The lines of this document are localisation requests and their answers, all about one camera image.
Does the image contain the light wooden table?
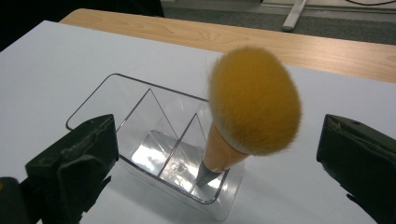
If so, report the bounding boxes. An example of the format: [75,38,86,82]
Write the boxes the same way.
[58,7,396,85]

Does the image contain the white table cover sheet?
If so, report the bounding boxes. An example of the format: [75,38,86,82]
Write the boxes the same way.
[0,20,396,224]

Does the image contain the clear plastic divided organizer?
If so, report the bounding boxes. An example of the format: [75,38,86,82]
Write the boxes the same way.
[64,73,247,222]

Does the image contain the makeup brush with orange ferrule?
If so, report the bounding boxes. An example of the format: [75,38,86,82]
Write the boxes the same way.
[195,46,303,189]

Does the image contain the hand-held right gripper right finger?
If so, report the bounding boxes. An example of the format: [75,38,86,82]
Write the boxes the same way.
[316,113,396,224]

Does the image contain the black floor cables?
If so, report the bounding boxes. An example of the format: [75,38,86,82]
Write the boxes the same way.
[345,0,396,7]

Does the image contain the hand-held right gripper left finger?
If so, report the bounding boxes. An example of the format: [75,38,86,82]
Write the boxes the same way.
[23,113,120,224]

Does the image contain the white metal desk frame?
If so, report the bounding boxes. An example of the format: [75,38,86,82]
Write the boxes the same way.
[261,0,396,34]

